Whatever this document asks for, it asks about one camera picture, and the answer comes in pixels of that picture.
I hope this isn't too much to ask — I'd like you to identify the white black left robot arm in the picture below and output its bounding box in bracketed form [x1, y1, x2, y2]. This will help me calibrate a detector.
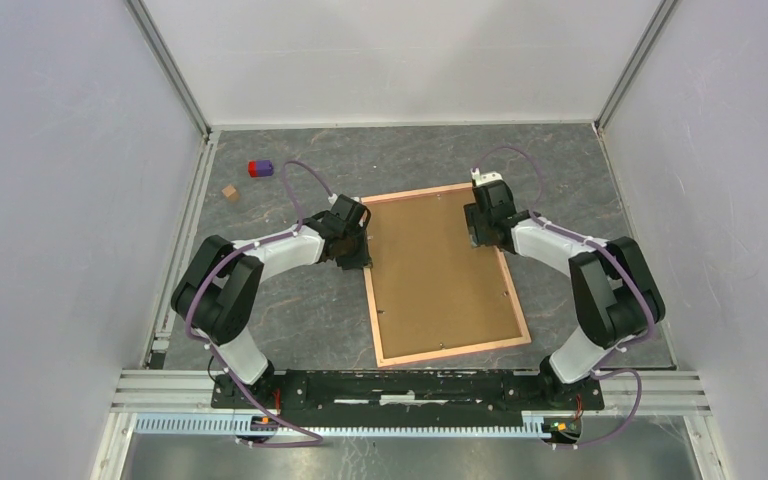
[170, 195, 372, 408]

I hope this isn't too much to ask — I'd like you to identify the aluminium rail at front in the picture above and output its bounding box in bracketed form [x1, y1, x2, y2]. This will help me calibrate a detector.
[111, 370, 712, 416]

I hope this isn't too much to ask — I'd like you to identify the slotted white cable duct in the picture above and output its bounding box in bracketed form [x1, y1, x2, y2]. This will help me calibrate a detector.
[133, 413, 550, 440]

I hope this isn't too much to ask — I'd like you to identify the red purple toy block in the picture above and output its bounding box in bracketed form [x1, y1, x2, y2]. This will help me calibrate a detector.
[247, 159, 275, 178]

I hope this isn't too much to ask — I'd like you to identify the brown cardboard backing board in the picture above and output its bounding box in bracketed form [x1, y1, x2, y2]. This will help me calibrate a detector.
[365, 188, 526, 362]

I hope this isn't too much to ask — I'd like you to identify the small brown wooden cube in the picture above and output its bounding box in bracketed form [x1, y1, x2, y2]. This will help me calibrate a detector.
[221, 185, 241, 203]

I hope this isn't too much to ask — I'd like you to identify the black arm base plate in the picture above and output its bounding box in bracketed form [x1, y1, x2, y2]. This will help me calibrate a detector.
[210, 368, 605, 429]

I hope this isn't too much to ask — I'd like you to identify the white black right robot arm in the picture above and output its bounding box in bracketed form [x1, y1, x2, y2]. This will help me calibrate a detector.
[464, 172, 666, 408]

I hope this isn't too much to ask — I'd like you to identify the pink wooden picture frame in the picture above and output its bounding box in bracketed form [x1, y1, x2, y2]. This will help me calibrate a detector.
[357, 182, 533, 369]

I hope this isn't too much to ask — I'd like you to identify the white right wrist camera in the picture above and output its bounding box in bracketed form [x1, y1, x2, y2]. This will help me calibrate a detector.
[470, 167, 503, 188]

